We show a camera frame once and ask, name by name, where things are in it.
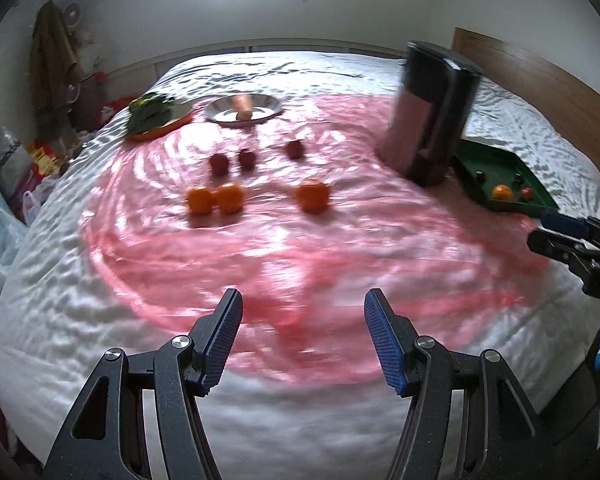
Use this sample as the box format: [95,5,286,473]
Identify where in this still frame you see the black cylindrical appliance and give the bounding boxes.
[377,41,483,188]

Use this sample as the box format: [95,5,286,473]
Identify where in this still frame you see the wooden headboard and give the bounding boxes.
[452,27,600,181]

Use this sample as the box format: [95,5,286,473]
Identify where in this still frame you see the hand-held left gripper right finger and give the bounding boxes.
[364,288,556,480]

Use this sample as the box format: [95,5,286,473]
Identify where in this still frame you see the orange plate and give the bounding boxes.
[125,105,193,142]

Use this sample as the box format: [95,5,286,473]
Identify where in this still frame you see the purple bin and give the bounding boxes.
[75,77,106,131]

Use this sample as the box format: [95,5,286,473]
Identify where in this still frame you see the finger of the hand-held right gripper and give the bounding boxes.
[526,229,600,286]
[539,209,600,251]

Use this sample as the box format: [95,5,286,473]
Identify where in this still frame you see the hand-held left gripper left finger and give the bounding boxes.
[42,288,244,480]

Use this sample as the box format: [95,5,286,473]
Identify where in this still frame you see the brown coat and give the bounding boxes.
[30,0,83,126]

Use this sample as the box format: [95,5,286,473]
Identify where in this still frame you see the bed with white quilt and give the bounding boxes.
[0,50,600,480]

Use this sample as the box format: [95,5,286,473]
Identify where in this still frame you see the carrot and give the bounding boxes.
[232,94,255,122]

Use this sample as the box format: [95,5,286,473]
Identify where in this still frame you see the grey printed bag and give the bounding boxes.
[0,126,33,196]

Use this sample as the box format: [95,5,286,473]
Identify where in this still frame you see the red and yellow packets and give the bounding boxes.
[27,140,63,181]

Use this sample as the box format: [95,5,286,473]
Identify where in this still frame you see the green tray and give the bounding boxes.
[452,139,561,217]

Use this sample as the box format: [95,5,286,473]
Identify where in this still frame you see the pink plastic sheet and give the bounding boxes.
[80,95,581,386]

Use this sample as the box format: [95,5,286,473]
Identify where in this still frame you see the green leafy vegetable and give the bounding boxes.
[126,92,176,136]

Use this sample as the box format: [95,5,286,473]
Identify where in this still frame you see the striped white plate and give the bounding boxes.
[205,94,283,125]

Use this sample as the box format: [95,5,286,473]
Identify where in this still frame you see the white plastic bag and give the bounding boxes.
[21,180,61,226]

